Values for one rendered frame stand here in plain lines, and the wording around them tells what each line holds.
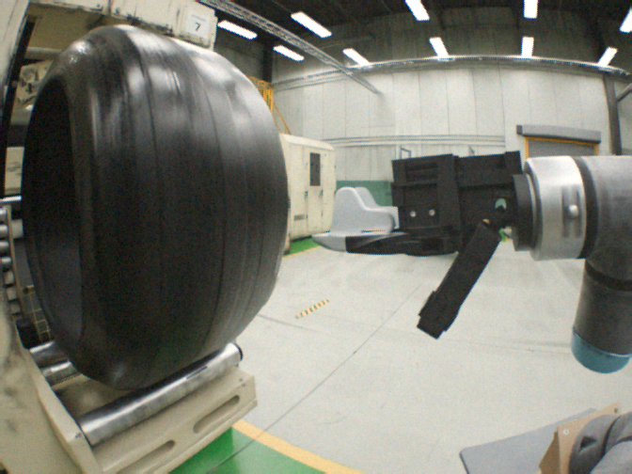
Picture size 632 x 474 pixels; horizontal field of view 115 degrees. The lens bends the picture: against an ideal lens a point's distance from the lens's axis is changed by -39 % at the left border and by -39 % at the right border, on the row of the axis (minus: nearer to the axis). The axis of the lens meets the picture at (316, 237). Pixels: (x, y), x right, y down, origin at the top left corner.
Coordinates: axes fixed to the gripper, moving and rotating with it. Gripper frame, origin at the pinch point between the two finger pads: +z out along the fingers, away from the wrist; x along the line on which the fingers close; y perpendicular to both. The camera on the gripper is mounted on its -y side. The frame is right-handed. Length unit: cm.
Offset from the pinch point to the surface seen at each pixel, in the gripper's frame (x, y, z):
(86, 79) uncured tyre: 17.6, 20.4, 16.1
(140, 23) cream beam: -8, 56, 49
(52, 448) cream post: 29, -25, 33
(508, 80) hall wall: -1094, 373, -201
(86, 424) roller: 22.4, -19.3, 25.3
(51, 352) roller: 19, -17, 52
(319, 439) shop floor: -78, -108, 54
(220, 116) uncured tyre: 4.3, 15.0, 8.8
